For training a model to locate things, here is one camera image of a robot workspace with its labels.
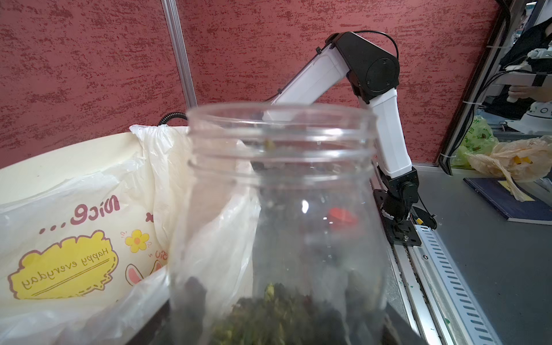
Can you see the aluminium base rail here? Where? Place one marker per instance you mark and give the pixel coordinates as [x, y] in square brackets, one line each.
[439, 304]

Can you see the red lid jar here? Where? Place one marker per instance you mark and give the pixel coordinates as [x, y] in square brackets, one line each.
[311, 284]
[339, 218]

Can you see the green plastic bag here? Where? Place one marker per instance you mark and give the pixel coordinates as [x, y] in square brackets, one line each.
[479, 139]

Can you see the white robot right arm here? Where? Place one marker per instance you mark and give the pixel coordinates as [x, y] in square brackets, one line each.
[373, 74]

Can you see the cream plastic trash bin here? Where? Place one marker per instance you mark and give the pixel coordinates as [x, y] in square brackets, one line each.
[35, 175]

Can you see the dark blue notebook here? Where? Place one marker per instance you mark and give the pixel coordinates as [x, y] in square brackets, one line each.
[497, 193]

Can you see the white printed bin liner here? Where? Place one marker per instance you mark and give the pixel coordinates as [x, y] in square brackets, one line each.
[93, 259]

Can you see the beige plastic bag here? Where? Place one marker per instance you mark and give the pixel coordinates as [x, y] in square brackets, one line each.
[521, 161]

